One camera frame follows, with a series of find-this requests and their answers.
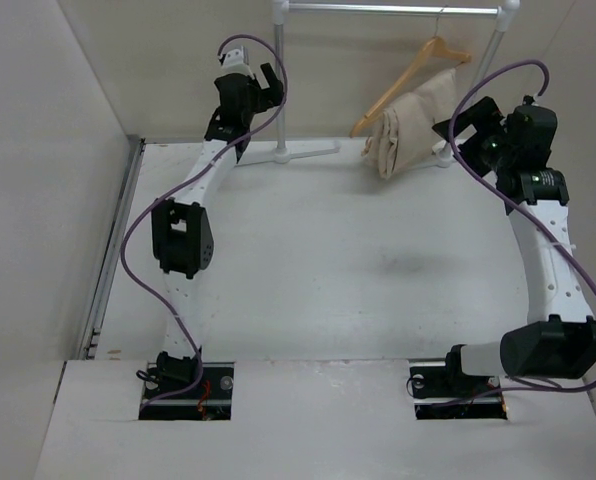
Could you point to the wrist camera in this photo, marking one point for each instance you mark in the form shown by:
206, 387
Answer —
531, 100
235, 60

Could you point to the beige trousers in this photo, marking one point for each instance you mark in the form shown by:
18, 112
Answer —
403, 136

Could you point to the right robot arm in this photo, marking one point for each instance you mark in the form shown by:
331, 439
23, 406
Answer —
559, 338

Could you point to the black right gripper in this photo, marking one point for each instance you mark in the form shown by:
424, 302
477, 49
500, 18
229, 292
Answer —
487, 118

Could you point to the white clothes rack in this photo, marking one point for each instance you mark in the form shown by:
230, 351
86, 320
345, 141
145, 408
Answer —
285, 150

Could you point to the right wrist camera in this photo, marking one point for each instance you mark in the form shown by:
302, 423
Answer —
531, 100

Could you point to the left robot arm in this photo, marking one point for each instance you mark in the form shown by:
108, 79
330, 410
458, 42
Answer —
182, 239

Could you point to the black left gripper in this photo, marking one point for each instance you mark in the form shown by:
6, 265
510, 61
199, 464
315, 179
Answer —
268, 98

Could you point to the left aluminium frame rail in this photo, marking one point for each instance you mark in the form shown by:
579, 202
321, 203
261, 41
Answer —
95, 312

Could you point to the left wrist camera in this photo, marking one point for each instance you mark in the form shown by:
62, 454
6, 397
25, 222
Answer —
235, 60

